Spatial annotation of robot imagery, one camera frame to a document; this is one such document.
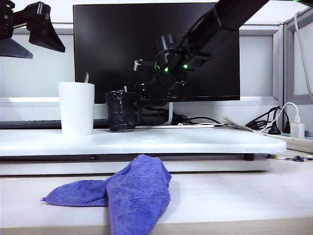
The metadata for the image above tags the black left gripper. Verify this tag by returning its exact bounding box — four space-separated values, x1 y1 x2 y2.
0 0 66 59

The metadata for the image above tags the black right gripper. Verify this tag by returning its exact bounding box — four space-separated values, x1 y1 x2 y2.
123 70 186 125

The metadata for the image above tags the black translucent cup with handle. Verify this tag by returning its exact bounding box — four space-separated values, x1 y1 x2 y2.
104 90 140 132

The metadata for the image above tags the white tall cup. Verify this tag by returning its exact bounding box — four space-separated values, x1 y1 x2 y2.
58 82 96 136

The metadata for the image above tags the black power adapter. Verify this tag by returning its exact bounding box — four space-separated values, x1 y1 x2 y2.
139 114 165 124

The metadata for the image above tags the white raised board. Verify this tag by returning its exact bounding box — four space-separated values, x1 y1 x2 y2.
0 127 288 157

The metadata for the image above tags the black computer monitor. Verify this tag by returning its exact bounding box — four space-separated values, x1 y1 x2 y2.
73 2 242 104

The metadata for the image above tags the black keyboard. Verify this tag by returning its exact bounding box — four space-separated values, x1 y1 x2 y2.
0 118 110 130

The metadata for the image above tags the purple microfiber cloth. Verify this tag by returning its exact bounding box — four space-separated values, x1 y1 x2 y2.
40 154 173 235

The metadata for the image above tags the stack of papers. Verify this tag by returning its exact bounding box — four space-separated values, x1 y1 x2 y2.
223 117 260 134

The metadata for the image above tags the grey office partition panel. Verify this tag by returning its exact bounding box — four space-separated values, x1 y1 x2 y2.
239 22 286 103

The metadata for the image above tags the black power plug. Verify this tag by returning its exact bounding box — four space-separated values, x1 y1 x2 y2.
268 121 282 135

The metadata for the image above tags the white power strip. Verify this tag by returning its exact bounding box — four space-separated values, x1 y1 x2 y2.
254 131 313 154

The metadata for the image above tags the white usb charger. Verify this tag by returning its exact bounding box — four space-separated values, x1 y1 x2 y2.
290 117 306 139

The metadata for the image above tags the small black clip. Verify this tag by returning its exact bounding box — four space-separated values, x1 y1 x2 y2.
285 154 307 163

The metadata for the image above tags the black monitor cable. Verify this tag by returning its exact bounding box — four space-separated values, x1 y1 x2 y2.
173 113 225 126

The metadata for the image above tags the black cable bundle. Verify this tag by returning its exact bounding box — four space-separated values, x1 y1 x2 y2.
246 105 291 132

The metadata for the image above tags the white charger cable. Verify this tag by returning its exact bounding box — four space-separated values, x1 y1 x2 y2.
259 102 300 133

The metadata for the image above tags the grey side partition frame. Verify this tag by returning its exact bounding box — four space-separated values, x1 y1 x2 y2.
283 4 313 138

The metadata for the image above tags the white hanging cable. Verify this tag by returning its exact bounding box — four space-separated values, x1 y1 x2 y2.
294 11 313 101

